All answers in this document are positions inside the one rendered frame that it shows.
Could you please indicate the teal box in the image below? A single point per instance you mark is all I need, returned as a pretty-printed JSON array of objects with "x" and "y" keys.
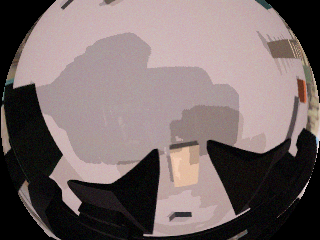
[{"x": 264, "y": 3}]

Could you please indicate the orange block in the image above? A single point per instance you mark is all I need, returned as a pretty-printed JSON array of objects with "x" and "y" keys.
[{"x": 302, "y": 90}]

